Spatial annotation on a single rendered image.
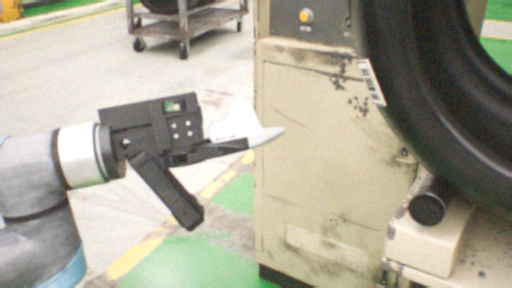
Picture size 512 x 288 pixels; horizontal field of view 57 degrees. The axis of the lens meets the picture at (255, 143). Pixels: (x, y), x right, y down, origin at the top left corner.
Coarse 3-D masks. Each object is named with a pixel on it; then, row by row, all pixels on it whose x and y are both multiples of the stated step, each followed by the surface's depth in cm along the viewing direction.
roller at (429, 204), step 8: (432, 176) 64; (424, 184) 62; (432, 184) 61; (440, 184) 62; (416, 192) 61; (424, 192) 60; (432, 192) 60; (440, 192) 60; (448, 192) 61; (416, 200) 60; (424, 200) 59; (432, 200) 59; (440, 200) 59; (448, 200) 61; (408, 208) 61; (416, 208) 60; (424, 208) 60; (432, 208) 59; (440, 208) 59; (416, 216) 61; (424, 216) 60; (432, 216) 59; (440, 216) 59; (424, 224) 60; (432, 224) 60
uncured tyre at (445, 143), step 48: (384, 0) 51; (432, 0) 74; (384, 48) 54; (432, 48) 76; (480, 48) 74; (384, 96) 56; (432, 96) 53; (480, 96) 76; (432, 144) 55; (480, 144) 54; (480, 192) 54
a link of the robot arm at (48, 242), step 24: (24, 216) 53; (48, 216) 54; (72, 216) 57; (0, 240) 53; (24, 240) 53; (48, 240) 54; (72, 240) 57; (0, 264) 51; (24, 264) 53; (48, 264) 55; (72, 264) 56
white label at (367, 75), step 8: (360, 64) 59; (368, 64) 56; (360, 72) 60; (368, 72) 57; (368, 80) 58; (376, 80) 56; (368, 88) 60; (376, 88) 57; (376, 96) 58; (376, 104) 60; (384, 104) 57
